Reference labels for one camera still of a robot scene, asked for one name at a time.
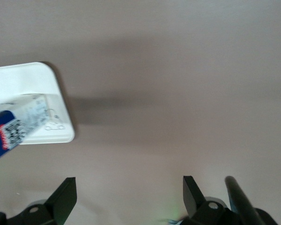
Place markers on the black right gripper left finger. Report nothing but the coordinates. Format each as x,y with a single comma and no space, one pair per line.
61,201

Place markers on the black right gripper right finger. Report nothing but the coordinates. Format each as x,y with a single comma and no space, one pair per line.
194,201

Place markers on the cream plastic tray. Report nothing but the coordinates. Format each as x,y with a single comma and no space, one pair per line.
37,77

